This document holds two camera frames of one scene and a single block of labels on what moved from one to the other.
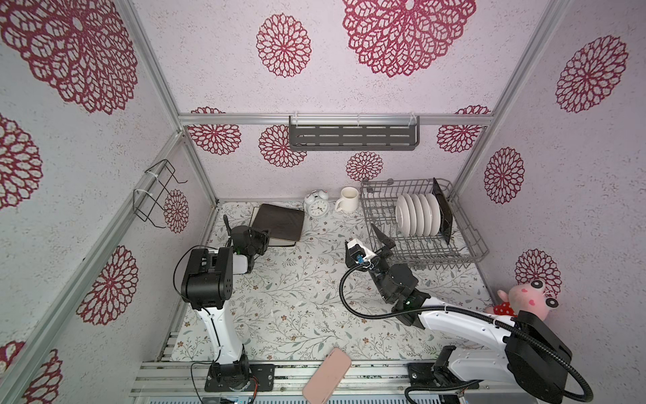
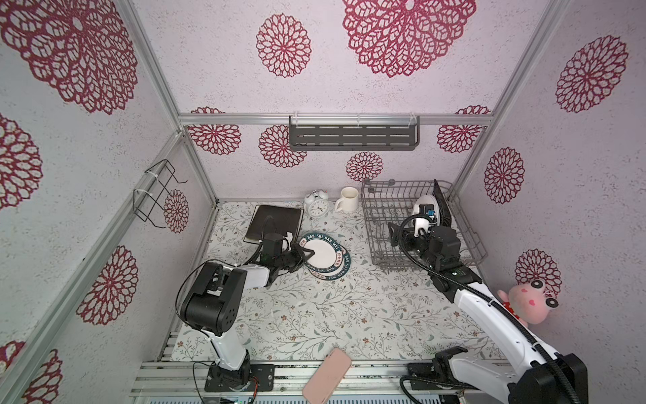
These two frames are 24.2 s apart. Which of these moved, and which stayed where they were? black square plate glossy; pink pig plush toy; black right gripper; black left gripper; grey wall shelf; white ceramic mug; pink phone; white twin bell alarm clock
Moved: black right gripper; black left gripper
Stayed: pink phone; black square plate glossy; grey wall shelf; pink pig plush toy; white twin bell alarm clock; white ceramic mug
